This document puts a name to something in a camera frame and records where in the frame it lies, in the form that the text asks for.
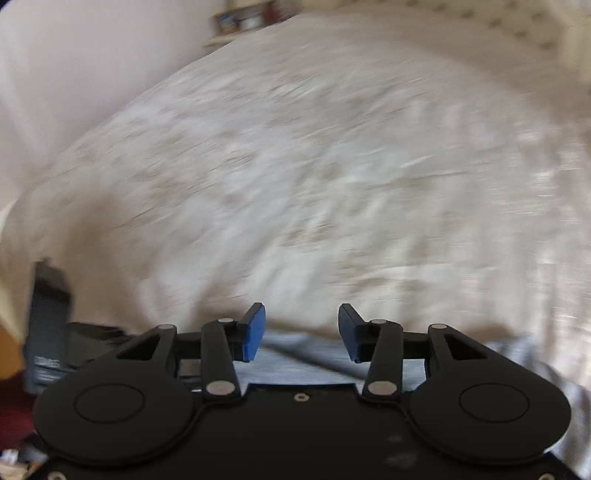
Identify beige tufted headboard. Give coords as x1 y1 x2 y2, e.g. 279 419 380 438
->
323 0 591 63

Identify dark red cloth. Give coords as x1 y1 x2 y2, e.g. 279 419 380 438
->
0 378 43 446

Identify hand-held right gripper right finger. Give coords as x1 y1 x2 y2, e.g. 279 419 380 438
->
338 303 491 400

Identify white bedspread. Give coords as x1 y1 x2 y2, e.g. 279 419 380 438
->
0 9 591 385

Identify grey pants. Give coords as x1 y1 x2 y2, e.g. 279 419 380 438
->
231 329 591 480

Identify wall shelf with small things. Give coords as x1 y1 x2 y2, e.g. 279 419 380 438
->
203 0 298 48

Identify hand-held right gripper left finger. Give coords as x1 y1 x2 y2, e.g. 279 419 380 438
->
115 303 267 400

